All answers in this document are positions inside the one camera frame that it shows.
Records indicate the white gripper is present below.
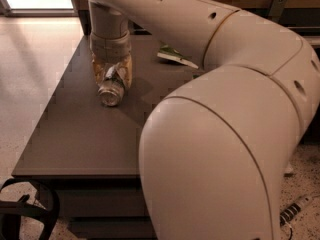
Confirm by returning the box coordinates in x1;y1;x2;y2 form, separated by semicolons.
90;32;132;90

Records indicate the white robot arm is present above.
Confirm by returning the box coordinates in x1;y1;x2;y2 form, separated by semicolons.
88;0;319;240

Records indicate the green chip bag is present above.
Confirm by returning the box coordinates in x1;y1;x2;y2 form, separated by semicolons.
157;44;198;69

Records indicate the grey table with drawers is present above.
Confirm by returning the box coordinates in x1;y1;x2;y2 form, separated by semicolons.
13;36;196;240

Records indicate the right metal bracket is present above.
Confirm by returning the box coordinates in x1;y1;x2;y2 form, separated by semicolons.
267;0;288;18

